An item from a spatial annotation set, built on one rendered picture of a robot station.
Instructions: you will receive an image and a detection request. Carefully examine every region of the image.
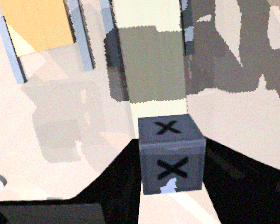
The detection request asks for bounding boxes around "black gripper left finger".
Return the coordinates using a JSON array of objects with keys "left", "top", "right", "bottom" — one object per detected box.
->
[{"left": 0, "top": 139, "right": 142, "bottom": 224}]

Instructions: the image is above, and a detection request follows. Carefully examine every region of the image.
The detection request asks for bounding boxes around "dark blue cube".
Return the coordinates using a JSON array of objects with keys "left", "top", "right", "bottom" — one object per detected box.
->
[{"left": 138, "top": 114, "right": 206, "bottom": 196}]

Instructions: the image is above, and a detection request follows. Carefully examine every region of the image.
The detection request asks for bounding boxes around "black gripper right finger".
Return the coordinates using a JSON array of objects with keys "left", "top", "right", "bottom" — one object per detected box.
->
[{"left": 203, "top": 136, "right": 280, "bottom": 224}]

